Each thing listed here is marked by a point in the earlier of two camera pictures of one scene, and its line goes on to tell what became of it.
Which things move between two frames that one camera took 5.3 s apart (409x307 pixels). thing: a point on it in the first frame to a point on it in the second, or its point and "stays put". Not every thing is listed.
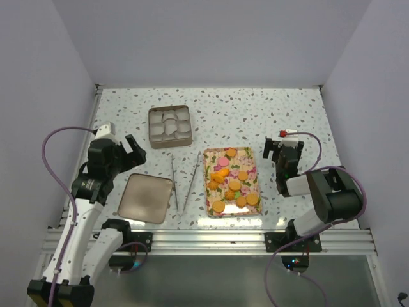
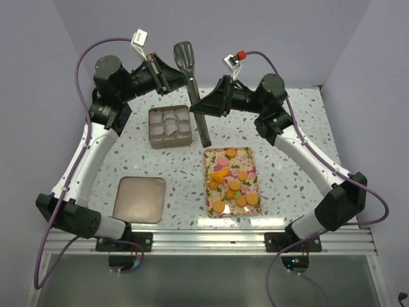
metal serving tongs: (180, 213) to (185, 56)
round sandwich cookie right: (242, 176) stays put
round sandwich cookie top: (231, 152) stays put
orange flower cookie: (218, 177) stays put
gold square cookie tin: (170, 126) stays put
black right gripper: (273, 146) to (219, 102)
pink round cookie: (223, 161) stays put
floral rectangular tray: (232, 183) stays put
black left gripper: (135, 157) to (165, 77)
